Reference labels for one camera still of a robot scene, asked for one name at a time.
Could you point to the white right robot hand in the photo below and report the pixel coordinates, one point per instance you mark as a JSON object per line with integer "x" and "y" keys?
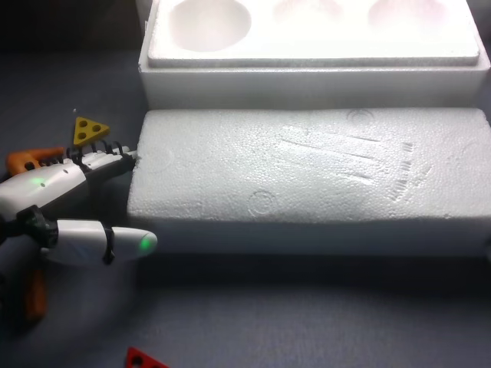
{"x": 50, "y": 180}

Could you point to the white styrofoam lid block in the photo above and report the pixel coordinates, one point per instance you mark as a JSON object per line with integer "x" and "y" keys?
{"x": 307, "y": 180}

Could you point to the white foam three-cavity tray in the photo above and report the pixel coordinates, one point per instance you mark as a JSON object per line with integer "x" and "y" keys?
{"x": 307, "y": 82}

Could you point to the orange bent toy piece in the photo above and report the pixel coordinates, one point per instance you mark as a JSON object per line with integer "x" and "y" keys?
{"x": 17, "y": 161}

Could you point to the yellow triangle block with holes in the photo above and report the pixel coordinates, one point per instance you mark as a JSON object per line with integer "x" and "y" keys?
{"x": 91, "y": 132}

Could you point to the orange toy stick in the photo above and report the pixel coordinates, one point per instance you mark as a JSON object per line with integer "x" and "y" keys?
{"x": 36, "y": 295}

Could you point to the red triangle block with holes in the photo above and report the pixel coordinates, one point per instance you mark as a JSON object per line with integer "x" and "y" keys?
{"x": 147, "y": 360}

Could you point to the grey table cloth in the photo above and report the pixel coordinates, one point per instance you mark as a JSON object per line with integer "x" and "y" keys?
{"x": 268, "y": 306}

